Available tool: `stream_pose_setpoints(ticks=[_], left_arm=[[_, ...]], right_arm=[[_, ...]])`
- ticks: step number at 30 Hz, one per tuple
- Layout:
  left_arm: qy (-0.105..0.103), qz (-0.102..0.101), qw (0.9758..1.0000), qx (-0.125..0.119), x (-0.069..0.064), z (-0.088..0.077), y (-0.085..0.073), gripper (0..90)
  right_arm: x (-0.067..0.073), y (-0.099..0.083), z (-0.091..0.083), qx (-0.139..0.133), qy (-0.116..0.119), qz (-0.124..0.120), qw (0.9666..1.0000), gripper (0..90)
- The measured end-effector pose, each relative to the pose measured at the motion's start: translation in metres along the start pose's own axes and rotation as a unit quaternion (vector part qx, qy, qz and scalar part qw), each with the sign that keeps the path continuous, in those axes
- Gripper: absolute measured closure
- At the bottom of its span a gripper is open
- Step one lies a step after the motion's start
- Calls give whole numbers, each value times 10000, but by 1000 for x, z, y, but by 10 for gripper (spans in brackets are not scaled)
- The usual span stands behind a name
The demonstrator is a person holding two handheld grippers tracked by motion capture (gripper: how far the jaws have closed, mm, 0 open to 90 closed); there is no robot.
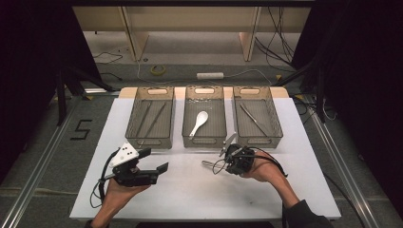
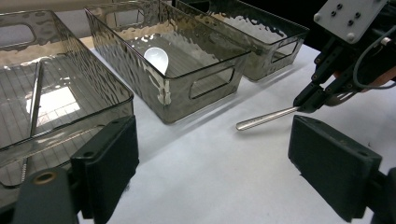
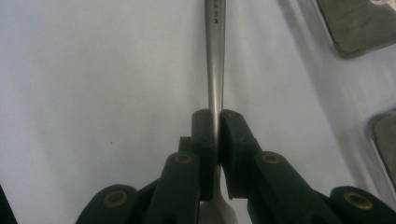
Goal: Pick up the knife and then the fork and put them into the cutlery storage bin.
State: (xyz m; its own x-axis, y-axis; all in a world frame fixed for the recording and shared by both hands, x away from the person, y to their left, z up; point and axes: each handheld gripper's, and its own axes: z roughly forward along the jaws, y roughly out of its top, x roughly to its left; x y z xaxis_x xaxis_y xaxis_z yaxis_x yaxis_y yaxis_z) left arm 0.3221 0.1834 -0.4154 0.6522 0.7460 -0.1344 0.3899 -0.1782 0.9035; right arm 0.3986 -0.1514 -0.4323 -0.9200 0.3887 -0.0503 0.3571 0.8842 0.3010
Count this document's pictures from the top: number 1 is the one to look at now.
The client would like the aluminium floor rail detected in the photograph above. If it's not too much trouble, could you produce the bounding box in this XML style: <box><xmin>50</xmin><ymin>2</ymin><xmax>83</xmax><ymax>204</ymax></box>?
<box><xmin>0</xmin><ymin>94</ymin><xmax>82</xmax><ymax>228</ymax></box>
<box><xmin>297</xmin><ymin>94</ymin><xmax>381</xmax><ymax>228</ymax></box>

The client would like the hand-held gripper cable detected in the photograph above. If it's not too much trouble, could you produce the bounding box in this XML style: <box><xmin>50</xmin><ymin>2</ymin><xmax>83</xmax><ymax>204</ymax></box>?
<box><xmin>211</xmin><ymin>146</ymin><xmax>289</xmax><ymax>179</ymax></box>
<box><xmin>89</xmin><ymin>148</ymin><xmax>120</xmax><ymax>209</ymax></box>

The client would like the person's right hand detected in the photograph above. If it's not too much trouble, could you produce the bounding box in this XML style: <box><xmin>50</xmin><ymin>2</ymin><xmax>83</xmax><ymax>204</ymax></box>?
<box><xmin>242</xmin><ymin>150</ymin><xmax>280</xmax><ymax>183</ymax></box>

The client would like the right hand-held gripper cable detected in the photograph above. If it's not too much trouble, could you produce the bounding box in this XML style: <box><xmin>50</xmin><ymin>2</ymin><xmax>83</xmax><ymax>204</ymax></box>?
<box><xmin>211</xmin><ymin>146</ymin><xmax>289</xmax><ymax>179</ymax></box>

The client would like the black metal stand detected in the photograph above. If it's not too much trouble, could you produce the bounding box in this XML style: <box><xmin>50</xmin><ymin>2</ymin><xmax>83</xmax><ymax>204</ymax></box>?
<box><xmin>271</xmin><ymin>60</ymin><xmax>327</xmax><ymax>124</ymax></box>
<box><xmin>55</xmin><ymin>61</ymin><xmax>117</xmax><ymax>126</ymax></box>

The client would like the thin black floor cable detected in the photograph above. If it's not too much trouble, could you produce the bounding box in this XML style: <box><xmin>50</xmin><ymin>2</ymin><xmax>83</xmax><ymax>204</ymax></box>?
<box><xmin>92</xmin><ymin>51</ymin><xmax>125</xmax><ymax>65</ymax></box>

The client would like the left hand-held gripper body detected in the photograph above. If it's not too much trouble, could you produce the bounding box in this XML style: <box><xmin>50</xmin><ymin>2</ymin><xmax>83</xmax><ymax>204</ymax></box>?
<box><xmin>108</xmin><ymin>142</ymin><xmax>159</xmax><ymax>187</ymax></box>

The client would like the yellow tape roll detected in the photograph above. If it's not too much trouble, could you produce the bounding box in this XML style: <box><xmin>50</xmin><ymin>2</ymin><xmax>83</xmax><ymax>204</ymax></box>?
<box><xmin>149</xmin><ymin>64</ymin><xmax>167</xmax><ymax>77</ymax></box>

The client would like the smoky clear plastic bin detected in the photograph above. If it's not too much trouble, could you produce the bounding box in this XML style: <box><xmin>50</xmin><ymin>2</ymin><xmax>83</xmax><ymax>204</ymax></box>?
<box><xmin>182</xmin><ymin>85</ymin><xmax>228</xmax><ymax>149</ymax></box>
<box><xmin>232</xmin><ymin>85</ymin><xmax>284</xmax><ymax>149</ymax></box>
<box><xmin>125</xmin><ymin>85</ymin><xmax>176</xmax><ymax>150</ymax></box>

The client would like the black curtain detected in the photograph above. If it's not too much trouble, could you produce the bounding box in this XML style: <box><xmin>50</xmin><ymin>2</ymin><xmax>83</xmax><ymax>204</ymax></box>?
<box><xmin>291</xmin><ymin>0</ymin><xmax>403</xmax><ymax>219</ymax></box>
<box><xmin>0</xmin><ymin>0</ymin><xmax>103</xmax><ymax>184</ymax></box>

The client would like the beige wooden shelf unit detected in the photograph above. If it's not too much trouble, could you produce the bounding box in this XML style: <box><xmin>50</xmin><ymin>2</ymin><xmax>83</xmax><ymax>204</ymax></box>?
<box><xmin>72</xmin><ymin>6</ymin><xmax>312</xmax><ymax>63</ymax></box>

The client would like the bundle of black cables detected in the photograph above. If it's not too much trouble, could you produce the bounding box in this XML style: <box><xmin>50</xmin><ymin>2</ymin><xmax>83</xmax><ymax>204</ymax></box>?
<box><xmin>254</xmin><ymin>6</ymin><xmax>297</xmax><ymax>68</ymax></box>

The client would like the white power cable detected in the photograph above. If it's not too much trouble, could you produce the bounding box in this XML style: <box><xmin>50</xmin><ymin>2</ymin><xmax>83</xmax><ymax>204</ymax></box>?
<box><xmin>136</xmin><ymin>59</ymin><xmax>274</xmax><ymax>87</ymax></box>

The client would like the person's left hand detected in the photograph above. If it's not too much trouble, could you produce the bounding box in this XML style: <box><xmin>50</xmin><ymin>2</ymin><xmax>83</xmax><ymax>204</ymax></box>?
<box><xmin>103</xmin><ymin>179</ymin><xmax>151</xmax><ymax>214</ymax></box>

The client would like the left hand-held gripper cable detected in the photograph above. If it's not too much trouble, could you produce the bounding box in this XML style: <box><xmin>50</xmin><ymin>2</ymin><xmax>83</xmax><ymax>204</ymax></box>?
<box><xmin>89</xmin><ymin>148</ymin><xmax>120</xmax><ymax>209</ymax></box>

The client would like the white power strip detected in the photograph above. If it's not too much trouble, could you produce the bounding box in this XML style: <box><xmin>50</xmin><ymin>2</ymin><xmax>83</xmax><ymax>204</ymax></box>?
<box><xmin>196</xmin><ymin>71</ymin><xmax>225</xmax><ymax>81</ymax></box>

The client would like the white ceramic spoon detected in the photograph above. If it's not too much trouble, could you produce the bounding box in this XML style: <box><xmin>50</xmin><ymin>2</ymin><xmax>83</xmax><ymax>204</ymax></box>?
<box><xmin>188</xmin><ymin>110</ymin><xmax>210</xmax><ymax>139</ymax></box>

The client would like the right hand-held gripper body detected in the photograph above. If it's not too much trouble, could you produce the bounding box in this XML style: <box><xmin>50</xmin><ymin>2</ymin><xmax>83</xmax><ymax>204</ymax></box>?
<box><xmin>219</xmin><ymin>132</ymin><xmax>256</xmax><ymax>176</ymax></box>

